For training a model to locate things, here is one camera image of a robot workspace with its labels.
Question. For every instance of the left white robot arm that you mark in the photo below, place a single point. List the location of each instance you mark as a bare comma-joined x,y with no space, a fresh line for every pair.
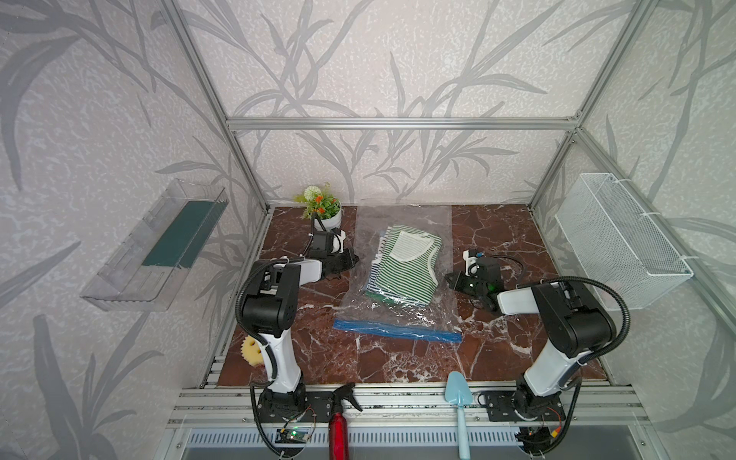
266,305

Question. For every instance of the white wire wall basket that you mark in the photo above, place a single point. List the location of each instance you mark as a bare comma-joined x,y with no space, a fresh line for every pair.
618,243

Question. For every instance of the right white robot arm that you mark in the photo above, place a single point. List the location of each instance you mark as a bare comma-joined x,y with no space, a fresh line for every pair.
583,319

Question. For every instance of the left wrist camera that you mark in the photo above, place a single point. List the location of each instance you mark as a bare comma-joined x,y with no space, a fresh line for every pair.
338,240

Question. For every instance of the white pot with plant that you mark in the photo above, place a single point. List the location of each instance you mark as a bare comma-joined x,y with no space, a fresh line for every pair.
320,201

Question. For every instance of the green striped tank top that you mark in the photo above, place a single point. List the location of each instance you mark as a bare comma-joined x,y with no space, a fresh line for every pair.
403,271

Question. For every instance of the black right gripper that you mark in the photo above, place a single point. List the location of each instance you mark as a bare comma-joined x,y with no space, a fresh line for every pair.
456,284

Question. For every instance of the clear plastic wall shelf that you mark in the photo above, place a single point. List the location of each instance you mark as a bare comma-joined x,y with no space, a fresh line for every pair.
151,265

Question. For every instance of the light blue garden trowel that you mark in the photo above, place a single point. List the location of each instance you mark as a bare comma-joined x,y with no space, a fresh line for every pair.
458,394

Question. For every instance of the red spray bottle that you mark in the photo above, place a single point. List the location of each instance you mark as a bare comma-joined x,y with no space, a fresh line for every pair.
338,424

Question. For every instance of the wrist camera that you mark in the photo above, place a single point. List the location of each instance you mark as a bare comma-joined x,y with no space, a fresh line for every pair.
338,240
476,263

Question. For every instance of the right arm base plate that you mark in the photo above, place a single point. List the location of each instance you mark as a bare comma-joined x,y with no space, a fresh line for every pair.
518,406

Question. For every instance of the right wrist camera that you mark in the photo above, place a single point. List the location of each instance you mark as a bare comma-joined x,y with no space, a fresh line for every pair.
476,263

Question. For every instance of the yellow smiley sponge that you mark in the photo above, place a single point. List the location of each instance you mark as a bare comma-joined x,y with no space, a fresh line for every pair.
251,352

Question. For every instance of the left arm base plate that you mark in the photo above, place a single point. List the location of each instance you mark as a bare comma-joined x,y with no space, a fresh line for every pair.
275,407

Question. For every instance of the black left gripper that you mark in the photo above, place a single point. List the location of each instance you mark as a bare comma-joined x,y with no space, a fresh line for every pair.
348,254

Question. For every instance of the clear vacuum bag blue zipper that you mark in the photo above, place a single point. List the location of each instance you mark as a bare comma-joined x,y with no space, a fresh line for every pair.
360,313

